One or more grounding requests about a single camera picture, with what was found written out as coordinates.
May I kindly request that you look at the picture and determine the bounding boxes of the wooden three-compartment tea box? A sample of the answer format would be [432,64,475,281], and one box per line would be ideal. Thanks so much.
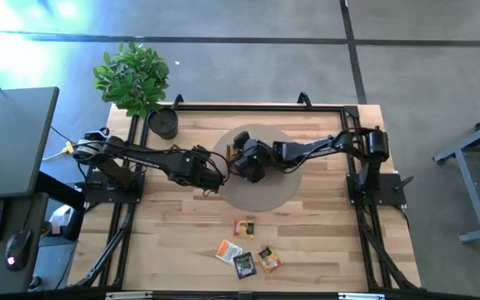
[224,142,241,166]

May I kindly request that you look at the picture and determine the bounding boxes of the grey metal table frame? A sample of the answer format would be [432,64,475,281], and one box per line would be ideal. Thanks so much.
[432,106,480,245]

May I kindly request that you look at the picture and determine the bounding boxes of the black desk leg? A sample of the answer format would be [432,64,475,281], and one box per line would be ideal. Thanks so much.
[62,207,86,243]

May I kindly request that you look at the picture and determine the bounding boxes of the white orange Tazo tea packet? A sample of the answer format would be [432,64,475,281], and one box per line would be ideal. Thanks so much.
[215,239,243,267]

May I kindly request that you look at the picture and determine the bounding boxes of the grey office desk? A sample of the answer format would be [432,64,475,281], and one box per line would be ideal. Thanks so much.
[0,86,61,298]

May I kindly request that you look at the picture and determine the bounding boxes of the green artificial plant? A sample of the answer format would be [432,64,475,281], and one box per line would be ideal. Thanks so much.
[92,41,171,119]

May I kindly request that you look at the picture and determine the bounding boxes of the black computer mouse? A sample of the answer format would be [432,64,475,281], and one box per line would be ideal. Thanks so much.
[4,228,34,273]

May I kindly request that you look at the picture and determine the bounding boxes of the black plant pot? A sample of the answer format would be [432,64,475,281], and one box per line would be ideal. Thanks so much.
[147,107,180,141]

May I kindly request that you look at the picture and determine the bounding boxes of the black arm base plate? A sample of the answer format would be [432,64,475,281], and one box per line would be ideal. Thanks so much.
[82,172,146,205]
[346,172,408,208]

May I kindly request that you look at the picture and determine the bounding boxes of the yellow mango tea packet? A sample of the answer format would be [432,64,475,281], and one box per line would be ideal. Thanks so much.
[233,217,257,239]
[257,245,283,274]

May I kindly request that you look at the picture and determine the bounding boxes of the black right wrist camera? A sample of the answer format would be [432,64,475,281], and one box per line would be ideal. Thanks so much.
[232,129,252,150]

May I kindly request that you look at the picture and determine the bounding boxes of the white pink small object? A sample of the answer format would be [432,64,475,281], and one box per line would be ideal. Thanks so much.
[49,204,75,235]

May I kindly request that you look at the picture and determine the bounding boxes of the round grey table mat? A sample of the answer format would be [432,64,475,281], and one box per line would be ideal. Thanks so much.
[212,122,304,213]

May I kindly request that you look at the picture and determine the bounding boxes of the silver metal bracket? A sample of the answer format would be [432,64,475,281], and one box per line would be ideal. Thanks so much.
[337,292,387,300]
[105,291,154,300]

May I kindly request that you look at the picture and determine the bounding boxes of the dark Ahmad tea packet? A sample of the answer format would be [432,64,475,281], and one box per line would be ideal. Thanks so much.
[232,252,258,280]

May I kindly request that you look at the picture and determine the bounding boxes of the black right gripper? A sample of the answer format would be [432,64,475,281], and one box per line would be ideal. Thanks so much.
[228,139,275,184]

